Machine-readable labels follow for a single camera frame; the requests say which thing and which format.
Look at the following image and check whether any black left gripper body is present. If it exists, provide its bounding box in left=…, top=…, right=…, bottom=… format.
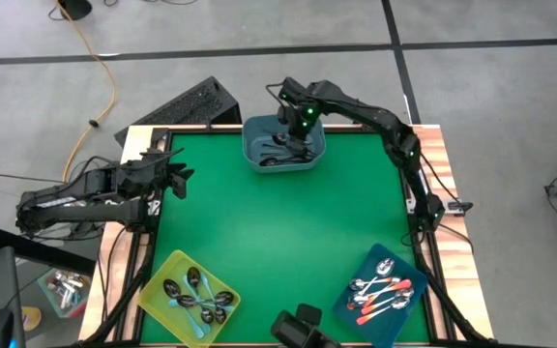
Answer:
left=147, top=148, right=178, bottom=195

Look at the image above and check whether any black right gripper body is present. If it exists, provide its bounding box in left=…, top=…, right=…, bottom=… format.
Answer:
left=277, top=101, right=321, bottom=140

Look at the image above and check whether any grey-blue plastic bin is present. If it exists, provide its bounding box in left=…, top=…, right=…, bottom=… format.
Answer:
left=242, top=114, right=327, bottom=174

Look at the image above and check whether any green table mat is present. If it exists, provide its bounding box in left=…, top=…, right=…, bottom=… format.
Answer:
left=140, top=130, right=432, bottom=345

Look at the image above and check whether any black perforated computer case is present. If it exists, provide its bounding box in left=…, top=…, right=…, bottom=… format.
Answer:
left=113, top=75, right=242, bottom=146

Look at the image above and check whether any yellow-green plastic tray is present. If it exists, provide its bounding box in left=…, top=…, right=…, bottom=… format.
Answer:
left=136, top=248, right=242, bottom=348

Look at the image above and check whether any black desk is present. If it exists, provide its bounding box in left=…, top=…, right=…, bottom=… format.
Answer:
left=0, top=225, right=97, bottom=276

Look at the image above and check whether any teal bin with small items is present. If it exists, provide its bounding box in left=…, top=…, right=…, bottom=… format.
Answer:
left=36, top=268, right=91, bottom=320

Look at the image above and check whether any grey usb hub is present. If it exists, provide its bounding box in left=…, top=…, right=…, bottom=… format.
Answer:
left=445, top=198, right=474, bottom=217

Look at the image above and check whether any black handheld device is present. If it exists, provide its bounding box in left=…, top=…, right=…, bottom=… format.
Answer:
left=270, top=310, right=342, bottom=348

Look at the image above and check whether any black round stand base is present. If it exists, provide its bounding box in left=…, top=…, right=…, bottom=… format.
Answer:
left=57, top=0, right=94, bottom=21

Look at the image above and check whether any yellow tape roll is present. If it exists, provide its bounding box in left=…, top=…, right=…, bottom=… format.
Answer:
left=20, top=305, right=43, bottom=333

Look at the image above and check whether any blue plastic tray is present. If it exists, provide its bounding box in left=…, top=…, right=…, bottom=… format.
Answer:
left=331, top=243, right=429, bottom=348

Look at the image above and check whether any yellow power cable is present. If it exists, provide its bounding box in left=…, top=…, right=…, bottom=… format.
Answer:
left=54, top=0, right=118, bottom=183

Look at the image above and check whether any small black camera box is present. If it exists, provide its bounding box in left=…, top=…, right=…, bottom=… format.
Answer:
left=296, top=303, right=324, bottom=327

